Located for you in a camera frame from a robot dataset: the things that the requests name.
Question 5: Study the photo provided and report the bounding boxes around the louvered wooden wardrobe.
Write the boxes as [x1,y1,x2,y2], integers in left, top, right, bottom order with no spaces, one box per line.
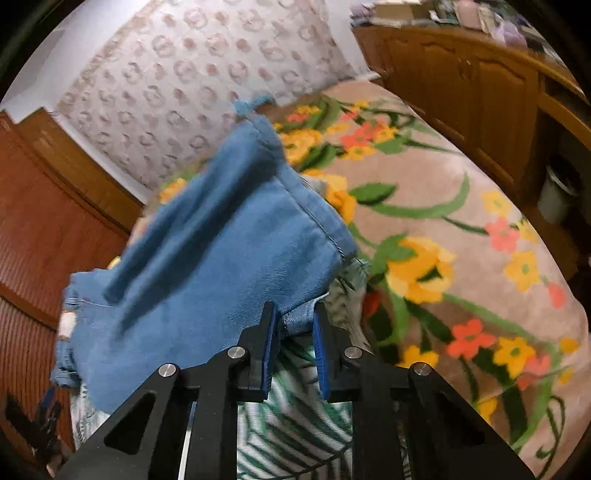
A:
[0,108,144,462]

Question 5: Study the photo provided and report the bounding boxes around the pink floral blanket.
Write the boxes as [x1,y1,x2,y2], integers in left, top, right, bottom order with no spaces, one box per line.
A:
[157,78,591,472]

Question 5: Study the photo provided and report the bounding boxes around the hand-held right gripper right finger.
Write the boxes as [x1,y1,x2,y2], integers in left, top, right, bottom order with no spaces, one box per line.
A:
[313,302,536,480]

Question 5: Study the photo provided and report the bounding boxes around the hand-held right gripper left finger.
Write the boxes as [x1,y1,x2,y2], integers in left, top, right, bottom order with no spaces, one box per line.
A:
[58,302,278,480]

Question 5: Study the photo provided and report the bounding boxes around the white trash bin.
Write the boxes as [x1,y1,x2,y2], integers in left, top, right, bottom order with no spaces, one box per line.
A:
[538,166,580,224]

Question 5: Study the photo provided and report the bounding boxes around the white leaf-print sheet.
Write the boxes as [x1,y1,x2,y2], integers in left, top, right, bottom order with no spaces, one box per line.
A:
[69,258,411,480]

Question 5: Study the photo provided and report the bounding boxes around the blue denim pants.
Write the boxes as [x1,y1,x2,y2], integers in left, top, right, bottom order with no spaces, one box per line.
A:
[50,95,360,414]

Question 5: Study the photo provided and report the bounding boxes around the wooden cabinet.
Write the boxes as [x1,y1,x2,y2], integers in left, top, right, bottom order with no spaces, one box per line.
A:
[353,25,591,278]

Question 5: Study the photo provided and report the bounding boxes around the pile of books and boxes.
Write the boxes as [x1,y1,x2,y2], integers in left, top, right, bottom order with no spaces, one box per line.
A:
[351,0,561,51]

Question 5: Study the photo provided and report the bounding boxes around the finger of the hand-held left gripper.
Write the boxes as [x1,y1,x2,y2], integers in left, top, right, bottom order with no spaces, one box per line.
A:
[7,387,63,467]

